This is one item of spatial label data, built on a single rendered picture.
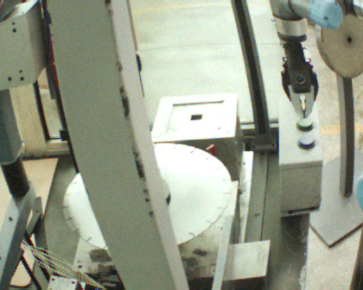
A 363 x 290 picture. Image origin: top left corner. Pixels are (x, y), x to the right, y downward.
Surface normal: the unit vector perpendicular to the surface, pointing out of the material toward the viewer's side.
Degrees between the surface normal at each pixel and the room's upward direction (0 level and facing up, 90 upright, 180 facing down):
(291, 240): 0
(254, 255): 0
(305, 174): 90
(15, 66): 90
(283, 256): 0
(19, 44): 90
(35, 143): 90
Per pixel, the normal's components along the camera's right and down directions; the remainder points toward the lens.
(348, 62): 0.38, 0.40
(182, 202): -0.16, -0.82
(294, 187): -0.11, 0.57
